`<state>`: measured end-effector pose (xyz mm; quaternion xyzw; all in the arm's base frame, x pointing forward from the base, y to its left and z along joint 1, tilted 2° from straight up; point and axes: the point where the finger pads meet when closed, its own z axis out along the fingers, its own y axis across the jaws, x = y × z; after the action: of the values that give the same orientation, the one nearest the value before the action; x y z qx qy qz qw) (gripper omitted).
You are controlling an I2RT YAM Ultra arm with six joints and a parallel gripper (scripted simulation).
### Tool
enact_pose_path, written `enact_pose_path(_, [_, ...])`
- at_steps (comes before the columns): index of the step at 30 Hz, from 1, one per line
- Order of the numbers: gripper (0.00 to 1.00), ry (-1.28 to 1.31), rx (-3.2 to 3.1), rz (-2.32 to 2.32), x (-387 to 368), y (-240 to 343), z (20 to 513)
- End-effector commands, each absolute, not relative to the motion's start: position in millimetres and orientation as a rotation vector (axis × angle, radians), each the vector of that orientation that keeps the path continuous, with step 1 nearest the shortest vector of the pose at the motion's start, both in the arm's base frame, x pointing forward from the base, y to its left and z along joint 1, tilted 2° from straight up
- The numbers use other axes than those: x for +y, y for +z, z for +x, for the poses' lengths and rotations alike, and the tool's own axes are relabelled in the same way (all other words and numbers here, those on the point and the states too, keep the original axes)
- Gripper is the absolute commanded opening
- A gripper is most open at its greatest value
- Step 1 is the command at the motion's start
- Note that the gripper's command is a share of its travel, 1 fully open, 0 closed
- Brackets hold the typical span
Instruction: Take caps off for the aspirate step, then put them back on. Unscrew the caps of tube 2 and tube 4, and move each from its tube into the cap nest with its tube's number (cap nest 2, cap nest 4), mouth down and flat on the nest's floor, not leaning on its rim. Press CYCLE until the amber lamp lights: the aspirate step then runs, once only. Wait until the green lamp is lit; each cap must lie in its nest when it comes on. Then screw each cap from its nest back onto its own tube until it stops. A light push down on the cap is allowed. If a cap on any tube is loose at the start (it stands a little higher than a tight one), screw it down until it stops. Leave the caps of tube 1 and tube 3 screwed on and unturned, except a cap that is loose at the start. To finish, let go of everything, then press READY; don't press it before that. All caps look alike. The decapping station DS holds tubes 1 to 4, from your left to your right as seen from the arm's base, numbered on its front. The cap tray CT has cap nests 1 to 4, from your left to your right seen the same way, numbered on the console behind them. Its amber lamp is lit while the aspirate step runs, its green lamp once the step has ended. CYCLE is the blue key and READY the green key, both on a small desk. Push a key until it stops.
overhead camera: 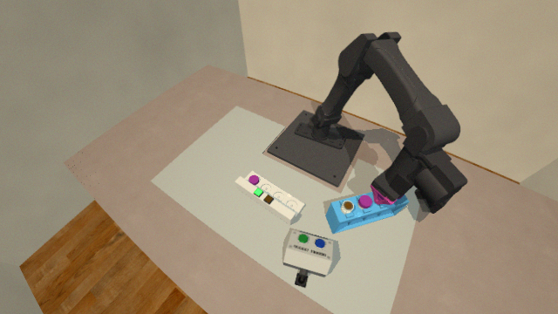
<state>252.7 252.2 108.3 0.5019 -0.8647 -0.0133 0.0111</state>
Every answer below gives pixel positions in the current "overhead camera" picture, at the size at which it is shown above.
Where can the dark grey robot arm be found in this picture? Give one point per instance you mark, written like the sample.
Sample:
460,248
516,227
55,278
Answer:
426,122

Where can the blue rectangular tube holder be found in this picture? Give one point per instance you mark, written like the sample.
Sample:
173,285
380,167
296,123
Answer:
340,222

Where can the cream long bar with two dark lamps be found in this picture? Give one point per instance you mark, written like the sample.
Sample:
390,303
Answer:
270,196

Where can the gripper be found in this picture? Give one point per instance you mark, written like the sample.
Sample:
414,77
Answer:
381,184

